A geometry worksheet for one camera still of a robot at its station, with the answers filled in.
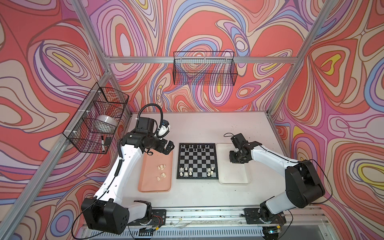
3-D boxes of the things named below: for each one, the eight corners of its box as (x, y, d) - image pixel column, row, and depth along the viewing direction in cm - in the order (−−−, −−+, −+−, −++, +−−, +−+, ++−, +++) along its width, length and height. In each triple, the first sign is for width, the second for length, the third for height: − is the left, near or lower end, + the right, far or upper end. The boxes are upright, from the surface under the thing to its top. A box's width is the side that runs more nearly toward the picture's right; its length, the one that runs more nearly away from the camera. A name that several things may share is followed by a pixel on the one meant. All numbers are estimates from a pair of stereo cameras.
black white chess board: (176, 179, 87) (176, 177, 85) (179, 145, 102) (179, 143, 100) (218, 179, 87) (218, 177, 85) (214, 145, 102) (215, 143, 100)
